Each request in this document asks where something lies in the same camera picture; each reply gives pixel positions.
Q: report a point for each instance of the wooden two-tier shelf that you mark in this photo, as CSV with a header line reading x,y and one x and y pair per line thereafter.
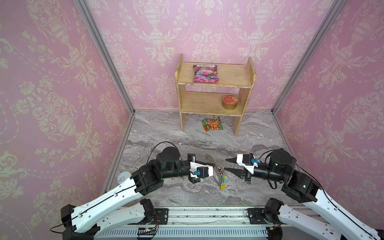
x,y
242,77

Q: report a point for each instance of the pink snack packet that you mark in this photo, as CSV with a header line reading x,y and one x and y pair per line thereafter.
x,y
206,74

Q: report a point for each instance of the aluminium corner post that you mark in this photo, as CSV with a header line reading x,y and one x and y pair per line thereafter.
x,y
101,46
319,35

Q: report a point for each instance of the yellow key tag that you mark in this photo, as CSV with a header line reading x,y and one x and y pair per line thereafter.
x,y
222,186

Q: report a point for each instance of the round red gold tin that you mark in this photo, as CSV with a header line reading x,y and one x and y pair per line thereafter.
x,y
230,102

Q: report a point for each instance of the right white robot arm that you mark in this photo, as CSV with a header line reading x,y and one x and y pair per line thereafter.
x,y
279,167

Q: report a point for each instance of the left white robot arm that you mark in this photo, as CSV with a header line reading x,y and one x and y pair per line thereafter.
x,y
126,204

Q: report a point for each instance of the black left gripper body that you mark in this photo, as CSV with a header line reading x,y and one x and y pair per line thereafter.
x,y
184,170

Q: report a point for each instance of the aluminium corner post right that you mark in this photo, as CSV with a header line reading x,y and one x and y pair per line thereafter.
x,y
319,35

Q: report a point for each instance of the aluminium corner post left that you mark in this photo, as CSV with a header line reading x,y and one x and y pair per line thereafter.
x,y
101,46

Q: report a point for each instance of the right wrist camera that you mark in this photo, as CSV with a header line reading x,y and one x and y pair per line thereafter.
x,y
248,162

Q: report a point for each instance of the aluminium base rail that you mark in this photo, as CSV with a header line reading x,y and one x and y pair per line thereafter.
x,y
223,223

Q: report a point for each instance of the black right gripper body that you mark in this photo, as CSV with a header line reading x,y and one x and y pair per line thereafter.
x,y
246,168

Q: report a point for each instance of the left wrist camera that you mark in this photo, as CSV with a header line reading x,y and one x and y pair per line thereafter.
x,y
199,171

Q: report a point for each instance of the green orange snack packet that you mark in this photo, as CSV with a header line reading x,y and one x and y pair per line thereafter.
x,y
212,124

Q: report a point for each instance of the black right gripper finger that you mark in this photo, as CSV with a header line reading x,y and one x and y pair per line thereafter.
x,y
232,160
240,173

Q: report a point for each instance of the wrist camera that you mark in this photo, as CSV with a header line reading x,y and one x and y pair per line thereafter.
x,y
248,162
199,171

